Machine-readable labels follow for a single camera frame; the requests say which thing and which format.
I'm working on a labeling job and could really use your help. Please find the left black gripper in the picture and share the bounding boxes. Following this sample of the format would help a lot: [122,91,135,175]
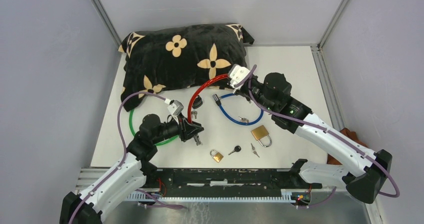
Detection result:
[152,112,204,144]

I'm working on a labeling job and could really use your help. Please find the red cable lock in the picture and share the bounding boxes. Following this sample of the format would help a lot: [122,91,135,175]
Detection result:
[187,74,229,124]

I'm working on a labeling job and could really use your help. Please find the small brass padlock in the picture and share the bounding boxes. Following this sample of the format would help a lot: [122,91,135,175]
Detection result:
[209,149,224,163]

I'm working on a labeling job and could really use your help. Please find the blue cable lock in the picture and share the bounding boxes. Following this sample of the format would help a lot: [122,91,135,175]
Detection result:
[212,93,264,126]

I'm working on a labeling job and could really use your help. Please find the large brass padlock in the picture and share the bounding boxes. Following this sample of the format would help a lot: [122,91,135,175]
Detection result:
[251,125,273,148]

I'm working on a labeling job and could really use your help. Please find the green cable lock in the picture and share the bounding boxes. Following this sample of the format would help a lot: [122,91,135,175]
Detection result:
[128,110,179,146]

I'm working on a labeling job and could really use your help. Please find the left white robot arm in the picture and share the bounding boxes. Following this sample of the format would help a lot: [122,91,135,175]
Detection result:
[59,114,204,224]

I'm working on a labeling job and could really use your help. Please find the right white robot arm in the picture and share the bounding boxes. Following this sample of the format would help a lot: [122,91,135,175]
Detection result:
[229,71,400,204]

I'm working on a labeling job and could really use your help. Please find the blue lock keys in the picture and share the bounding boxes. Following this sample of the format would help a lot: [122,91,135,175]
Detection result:
[238,116,250,123]

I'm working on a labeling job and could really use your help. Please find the black head key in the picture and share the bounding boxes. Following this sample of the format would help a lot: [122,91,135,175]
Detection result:
[228,145,242,155]

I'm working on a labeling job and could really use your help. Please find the small silver brass-lock keys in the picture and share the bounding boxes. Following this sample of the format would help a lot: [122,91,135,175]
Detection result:
[250,143,260,158]

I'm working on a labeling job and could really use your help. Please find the black floral pillow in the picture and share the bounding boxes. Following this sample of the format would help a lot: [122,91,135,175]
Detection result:
[118,23,255,112]

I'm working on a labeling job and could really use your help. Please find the brown cloth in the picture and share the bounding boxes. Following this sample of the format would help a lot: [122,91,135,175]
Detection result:
[327,127,369,166]

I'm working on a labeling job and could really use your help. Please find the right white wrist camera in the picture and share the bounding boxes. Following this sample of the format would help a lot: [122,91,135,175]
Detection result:
[228,64,252,89]

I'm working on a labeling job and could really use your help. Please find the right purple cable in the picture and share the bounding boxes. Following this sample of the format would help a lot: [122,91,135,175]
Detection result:
[233,64,401,199]

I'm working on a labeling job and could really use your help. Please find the purple cable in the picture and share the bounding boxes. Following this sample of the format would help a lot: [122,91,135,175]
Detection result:
[233,64,401,199]
[67,90,170,224]

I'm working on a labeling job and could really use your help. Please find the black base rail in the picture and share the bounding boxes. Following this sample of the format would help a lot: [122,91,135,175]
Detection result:
[141,168,323,202]

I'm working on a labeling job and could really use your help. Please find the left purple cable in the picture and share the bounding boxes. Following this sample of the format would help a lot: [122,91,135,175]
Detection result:
[67,90,170,224]

